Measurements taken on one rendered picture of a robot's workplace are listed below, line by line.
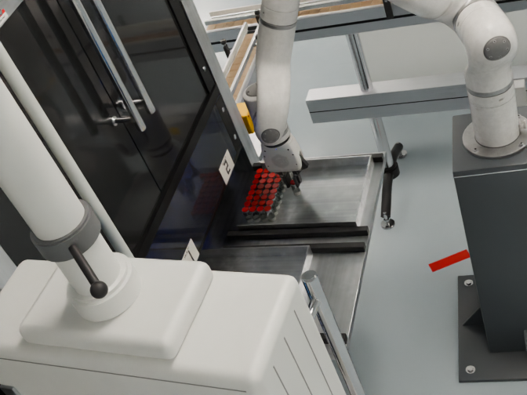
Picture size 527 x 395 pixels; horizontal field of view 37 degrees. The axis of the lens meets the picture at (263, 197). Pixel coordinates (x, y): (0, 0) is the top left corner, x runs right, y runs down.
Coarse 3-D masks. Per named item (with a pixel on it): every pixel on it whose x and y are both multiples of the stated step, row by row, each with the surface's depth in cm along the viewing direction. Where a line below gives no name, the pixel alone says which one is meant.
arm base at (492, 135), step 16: (496, 96) 201; (512, 96) 203; (480, 112) 206; (496, 112) 204; (512, 112) 206; (480, 128) 210; (496, 128) 207; (512, 128) 209; (464, 144) 217; (480, 144) 215; (496, 144) 211; (512, 144) 211
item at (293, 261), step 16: (208, 256) 214; (224, 256) 212; (240, 256) 210; (256, 256) 209; (272, 256) 207; (288, 256) 205; (304, 256) 203; (256, 272) 204; (272, 272) 203; (288, 272) 201
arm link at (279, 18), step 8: (264, 0) 181; (272, 0) 179; (280, 0) 179; (288, 0) 179; (296, 0) 180; (264, 8) 182; (272, 8) 180; (280, 8) 180; (288, 8) 180; (296, 8) 182; (264, 16) 183; (272, 16) 182; (280, 16) 181; (288, 16) 182; (296, 16) 184; (280, 24) 182; (288, 24) 183
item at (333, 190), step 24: (264, 168) 233; (312, 168) 228; (336, 168) 225; (360, 168) 222; (288, 192) 224; (312, 192) 220; (336, 192) 217; (360, 192) 214; (288, 216) 216; (312, 216) 213; (336, 216) 210; (360, 216) 206
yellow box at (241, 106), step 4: (240, 104) 237; (244, 104) 236; (240, 108) 236; (244, 108) 235; (240, 112) 234; (244, 112) 233; (248, 112) 233; (244, 116) 232; (248, 116) 233; (244, 120) 233; (248, 120) 233; (248, 124) 234; (252, 124) 235; (248, 128) 235; (252, 128) 235; (252, 132) 236
